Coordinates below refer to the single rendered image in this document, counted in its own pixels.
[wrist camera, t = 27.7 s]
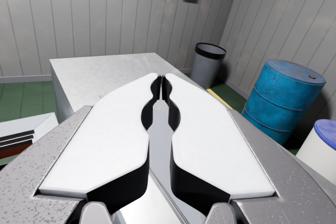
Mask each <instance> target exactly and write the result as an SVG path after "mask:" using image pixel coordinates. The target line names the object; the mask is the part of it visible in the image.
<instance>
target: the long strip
mask: <svg viewBox="0 0 336 224"><path fill-rule="evenodd" d="M58 125H59V124H58V121H57V118H56V115H55V112H54V113H52V114H51V115H50V116H49V117H48V118H47V119H46V120H44V121H43V122H42V123H41V124H40V125H39V126H37V127H36V128H35V129H34V132H35V137H36V140H39V139H40V138H41V137H43V136H44V135H45V134H47V133H48V132H49V131H51V130H52V129H53V128H55V127H56V126H58Z"/></svg>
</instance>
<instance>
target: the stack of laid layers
mask: <svg viewBox="0 0 336 224"><path fill-rule="evenodd" d="M36 141H37V140H36V135H35V131H34V130H29V131H25V132H21V133H16V134H12V135H8V136H3V137H0V151H1V150H5V149H9V148H13V147H17V146H21V145H25V144H29V143H34V142H36Z"/></svg>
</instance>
